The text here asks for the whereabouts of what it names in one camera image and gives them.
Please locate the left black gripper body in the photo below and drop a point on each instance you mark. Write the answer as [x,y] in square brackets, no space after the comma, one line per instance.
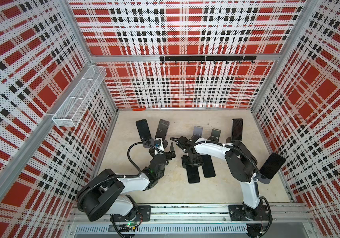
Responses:
[168,155]

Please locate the black hook rail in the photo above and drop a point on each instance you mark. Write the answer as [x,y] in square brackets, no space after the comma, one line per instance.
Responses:
[206,58]

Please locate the white wire mesh basket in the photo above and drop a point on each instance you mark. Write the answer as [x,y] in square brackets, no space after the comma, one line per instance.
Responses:
[75,105]

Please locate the far right grey stand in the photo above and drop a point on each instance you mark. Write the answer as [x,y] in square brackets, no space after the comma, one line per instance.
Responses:
[230,140]

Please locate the grey phone stand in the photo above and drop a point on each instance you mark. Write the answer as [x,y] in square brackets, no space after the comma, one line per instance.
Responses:
[215,135]
[197,133]

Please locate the far left grey stand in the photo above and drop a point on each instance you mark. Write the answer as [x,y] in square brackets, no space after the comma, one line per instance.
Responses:
[149,142]

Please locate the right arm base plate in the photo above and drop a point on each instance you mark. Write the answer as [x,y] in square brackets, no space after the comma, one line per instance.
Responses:
[243,212]

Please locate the red marker pen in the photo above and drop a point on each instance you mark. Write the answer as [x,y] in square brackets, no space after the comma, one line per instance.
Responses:
[138,109]

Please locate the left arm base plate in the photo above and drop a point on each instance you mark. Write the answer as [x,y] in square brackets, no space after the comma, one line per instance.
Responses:
[140,213]

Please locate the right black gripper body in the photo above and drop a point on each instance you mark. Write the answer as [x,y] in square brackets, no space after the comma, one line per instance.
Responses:
[194,159]

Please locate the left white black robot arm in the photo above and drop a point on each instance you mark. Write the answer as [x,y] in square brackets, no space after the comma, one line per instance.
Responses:
[108,192]

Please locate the black phone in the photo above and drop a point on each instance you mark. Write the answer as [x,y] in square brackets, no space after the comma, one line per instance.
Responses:
[208,167]
[143,130]
[162,129]
[237,129]
[192,174]

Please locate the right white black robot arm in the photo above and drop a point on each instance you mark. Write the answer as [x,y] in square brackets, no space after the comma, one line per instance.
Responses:
[242,166]

